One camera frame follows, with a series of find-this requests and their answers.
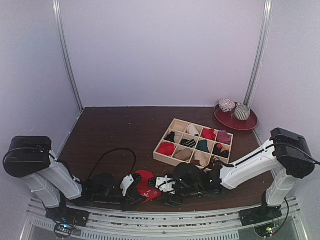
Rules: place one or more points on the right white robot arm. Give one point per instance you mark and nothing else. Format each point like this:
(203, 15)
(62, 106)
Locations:
(285, 149)

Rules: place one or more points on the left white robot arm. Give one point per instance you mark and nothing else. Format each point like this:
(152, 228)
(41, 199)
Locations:
(31, 159)

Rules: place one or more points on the teal rolled sock in box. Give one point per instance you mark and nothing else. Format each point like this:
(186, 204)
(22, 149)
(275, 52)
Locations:
(203, 146)

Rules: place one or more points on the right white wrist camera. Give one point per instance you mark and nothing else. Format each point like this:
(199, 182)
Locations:
(165, 184)

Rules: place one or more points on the left circuit board with leds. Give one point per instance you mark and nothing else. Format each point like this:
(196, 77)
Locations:
(63, 230)

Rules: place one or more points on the circuit board with leds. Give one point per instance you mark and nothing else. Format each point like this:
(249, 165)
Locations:
(63, 230)
(266, 230)

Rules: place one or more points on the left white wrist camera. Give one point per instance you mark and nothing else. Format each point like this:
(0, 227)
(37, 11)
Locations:
(126, 183)

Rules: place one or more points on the red rolled sock in box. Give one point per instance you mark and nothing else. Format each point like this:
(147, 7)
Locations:
(166, 148)

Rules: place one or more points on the black red sock in box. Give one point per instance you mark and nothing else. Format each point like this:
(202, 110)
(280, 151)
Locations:
(220, 150)

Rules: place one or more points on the right circuit board with leds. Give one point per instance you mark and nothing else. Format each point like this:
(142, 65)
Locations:
(266, 230)

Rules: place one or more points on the grey striped cup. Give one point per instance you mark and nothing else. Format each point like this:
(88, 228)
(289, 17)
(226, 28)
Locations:
(242, 112)

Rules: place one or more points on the wooden compartment organizer box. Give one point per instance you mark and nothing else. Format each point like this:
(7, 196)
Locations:
(179, 127)

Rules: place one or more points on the red patterned sock in box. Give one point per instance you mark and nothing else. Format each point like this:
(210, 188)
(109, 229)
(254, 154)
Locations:
(209, 134)

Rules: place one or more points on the white patterned bowl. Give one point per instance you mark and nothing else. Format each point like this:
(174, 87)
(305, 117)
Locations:
(226, 105)

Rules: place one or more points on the right aluminium frame post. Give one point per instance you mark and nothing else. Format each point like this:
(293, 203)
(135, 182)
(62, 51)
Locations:
(261, 47)

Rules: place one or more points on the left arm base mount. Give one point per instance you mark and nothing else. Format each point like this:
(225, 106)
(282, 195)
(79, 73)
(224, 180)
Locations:
(68, 216)

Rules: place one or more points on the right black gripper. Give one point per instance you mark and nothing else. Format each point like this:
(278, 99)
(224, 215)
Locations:
(169, 198)

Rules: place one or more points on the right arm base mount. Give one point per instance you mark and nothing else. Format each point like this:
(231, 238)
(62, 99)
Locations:
(259, 214)

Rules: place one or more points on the black striped sock in box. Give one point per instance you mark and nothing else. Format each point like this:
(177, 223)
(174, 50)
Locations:
(190, 143)

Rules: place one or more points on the aluminium frame post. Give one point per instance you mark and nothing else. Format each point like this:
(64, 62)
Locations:
(65, 53)
(261, 47)

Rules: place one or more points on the red sock with striped cuff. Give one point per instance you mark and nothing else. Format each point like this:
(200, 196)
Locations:
(143, 187)

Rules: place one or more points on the beige rolled sock in box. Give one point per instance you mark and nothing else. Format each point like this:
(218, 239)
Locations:
(183, 155)

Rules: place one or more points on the cream rolled sock in box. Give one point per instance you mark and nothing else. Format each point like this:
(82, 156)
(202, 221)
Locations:
(192, 130)

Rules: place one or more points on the black rolled sock in box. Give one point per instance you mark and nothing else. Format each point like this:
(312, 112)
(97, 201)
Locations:
(170, 137)

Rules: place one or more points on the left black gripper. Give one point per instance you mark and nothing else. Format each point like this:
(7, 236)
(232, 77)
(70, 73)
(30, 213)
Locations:
(133, 198)

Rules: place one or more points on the red round tray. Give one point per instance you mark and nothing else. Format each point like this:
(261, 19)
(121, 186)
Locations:
(229, 120)

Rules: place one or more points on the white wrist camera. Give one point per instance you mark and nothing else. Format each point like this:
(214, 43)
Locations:
(126, 183)
(165, 184)

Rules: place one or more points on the left aluminium frame post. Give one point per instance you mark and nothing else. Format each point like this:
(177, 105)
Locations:
(65, 53)

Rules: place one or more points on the brown patterned sock in box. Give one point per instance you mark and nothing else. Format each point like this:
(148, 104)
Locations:
(215, 161)

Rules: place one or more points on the purple sock with orange cuff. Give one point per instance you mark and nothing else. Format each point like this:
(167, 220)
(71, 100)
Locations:
(223, 137)

